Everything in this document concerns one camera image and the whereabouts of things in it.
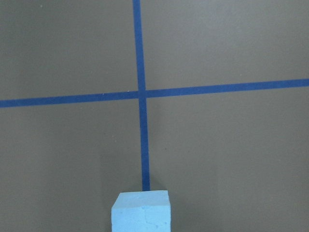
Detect light blue foam block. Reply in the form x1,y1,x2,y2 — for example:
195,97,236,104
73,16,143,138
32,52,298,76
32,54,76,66
111,190,171,232

